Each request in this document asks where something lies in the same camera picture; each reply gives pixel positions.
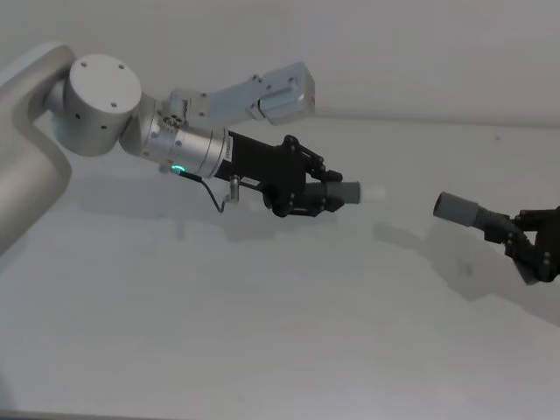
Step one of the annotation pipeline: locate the grey tube with white tip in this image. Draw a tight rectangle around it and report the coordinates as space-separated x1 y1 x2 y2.
304 179 389 207

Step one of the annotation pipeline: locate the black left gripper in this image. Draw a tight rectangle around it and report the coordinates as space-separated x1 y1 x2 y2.
217 129 347 219

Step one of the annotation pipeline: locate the white table cloth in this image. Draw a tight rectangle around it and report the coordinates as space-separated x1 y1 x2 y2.
0 112 560 420

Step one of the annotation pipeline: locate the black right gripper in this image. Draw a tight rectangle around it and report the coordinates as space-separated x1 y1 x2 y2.
483 204 560 286

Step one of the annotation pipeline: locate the thin dark cable silver plug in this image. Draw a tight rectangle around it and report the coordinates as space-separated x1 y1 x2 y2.
172 168 242 214

